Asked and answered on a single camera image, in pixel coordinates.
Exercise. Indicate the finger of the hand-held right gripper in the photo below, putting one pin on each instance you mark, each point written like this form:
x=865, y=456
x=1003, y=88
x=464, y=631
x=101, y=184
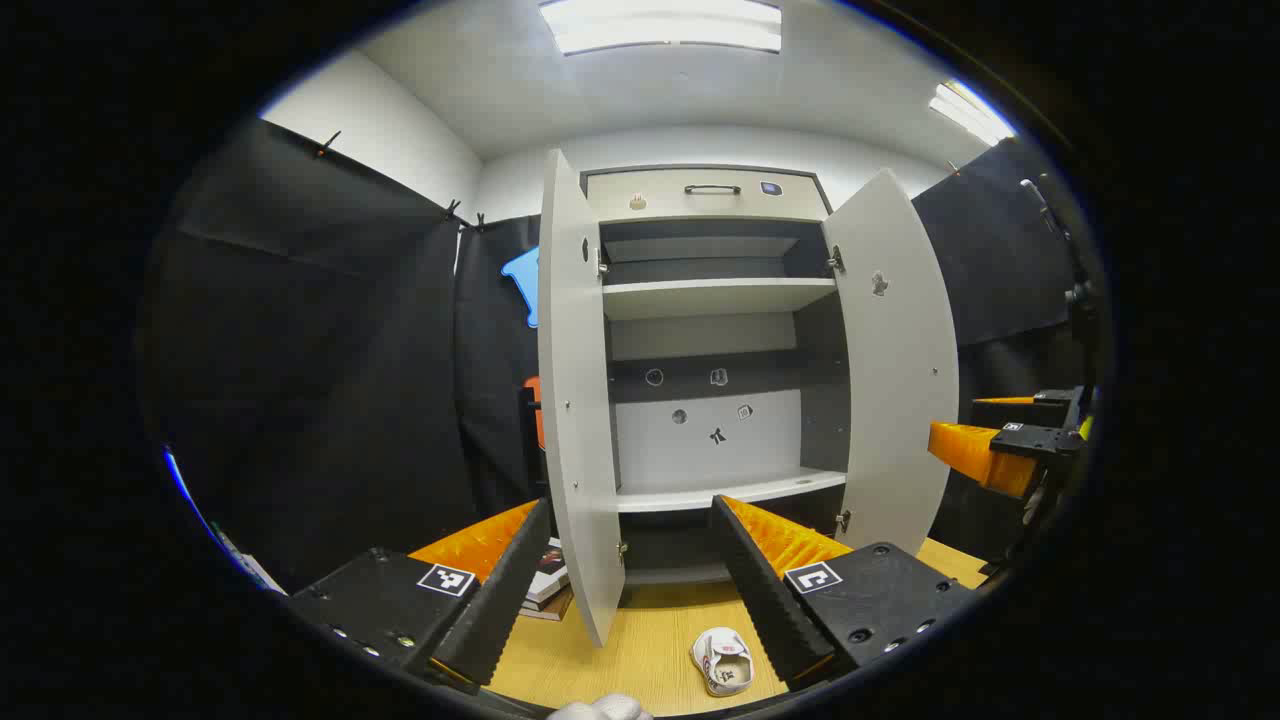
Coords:
x=980, y=455
x=1020, y=412

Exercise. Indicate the beige cabinet drawer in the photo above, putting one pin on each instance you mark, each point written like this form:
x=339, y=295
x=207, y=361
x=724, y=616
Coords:
x=650, y=195

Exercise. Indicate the grey shoe cabinet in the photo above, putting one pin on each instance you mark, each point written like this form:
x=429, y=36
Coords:
x=700, y=450

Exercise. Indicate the white shoe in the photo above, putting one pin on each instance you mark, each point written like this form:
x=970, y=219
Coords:
x=722, y=660

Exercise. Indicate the grey shoe cabinet door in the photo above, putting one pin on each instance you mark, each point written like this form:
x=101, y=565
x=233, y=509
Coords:
x=900, y=380
x=580, y=400

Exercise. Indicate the black backdrop cloth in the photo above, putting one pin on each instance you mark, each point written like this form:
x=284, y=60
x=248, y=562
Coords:
x=330, y=380

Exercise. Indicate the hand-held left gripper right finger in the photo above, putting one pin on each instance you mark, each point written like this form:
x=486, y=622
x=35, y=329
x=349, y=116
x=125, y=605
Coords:
x=765, y=600

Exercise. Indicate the ceiling light panel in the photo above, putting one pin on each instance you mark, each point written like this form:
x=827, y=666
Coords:
x=970, y=112
x=660, y=25

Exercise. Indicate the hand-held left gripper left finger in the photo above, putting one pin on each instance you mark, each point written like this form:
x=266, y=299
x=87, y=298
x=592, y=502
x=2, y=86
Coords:
x=500, y=600

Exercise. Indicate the brown book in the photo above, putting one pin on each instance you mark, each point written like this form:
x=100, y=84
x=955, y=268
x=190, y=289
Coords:
x=545, y=612

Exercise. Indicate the book with photo cover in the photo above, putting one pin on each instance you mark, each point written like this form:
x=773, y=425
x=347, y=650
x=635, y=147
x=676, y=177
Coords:
x=552, y=565

